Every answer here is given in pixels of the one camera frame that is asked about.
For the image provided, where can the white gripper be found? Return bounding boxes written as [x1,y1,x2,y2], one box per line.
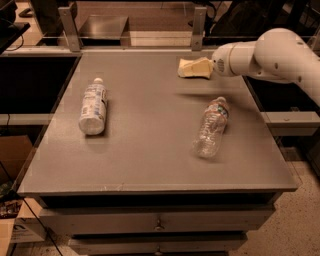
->
[211,44,235,77]

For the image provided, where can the yellow sponge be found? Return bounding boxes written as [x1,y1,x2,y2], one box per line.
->
[177,57,213,79]

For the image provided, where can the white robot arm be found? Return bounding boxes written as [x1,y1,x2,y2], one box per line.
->
[212,28,320,105]

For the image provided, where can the clear empty plastic bottle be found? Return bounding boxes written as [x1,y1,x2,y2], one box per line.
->
[193,97,229,159]

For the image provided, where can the labelled plastic water bottle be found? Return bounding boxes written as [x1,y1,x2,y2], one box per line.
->
[78,78,107,135]

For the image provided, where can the grey table with drawers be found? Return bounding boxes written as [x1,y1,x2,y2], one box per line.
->
[17,51,298,256]

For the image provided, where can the upper drawer with knob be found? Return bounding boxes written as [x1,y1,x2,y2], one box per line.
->
[40,206,275,235]

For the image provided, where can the drawer with knob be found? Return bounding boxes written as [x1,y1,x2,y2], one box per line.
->
[69,233,247,255]
[40,206,275,235]

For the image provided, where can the lower drawer with knob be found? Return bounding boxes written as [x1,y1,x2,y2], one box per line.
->
[69,233,247,255]

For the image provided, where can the cardboard box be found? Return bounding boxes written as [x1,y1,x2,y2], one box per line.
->
[0,135,33,183]

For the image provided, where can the white printed box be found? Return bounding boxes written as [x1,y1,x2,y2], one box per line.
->
[0,198,46,246]

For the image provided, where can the right metal bracket post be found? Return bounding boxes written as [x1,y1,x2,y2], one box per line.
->
[191,7,207,51]

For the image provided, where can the metal bracket post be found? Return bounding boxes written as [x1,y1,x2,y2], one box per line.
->
[58,3,81,52]
[191,7,207,51]

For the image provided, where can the horizontal metal rail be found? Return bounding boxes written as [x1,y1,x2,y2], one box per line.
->
[0,47,215,57]

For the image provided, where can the left metal bracket post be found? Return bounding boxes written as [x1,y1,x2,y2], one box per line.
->
[58,3,81,52]

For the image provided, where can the black cable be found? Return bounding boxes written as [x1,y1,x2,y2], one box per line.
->
[0,161,64,256]

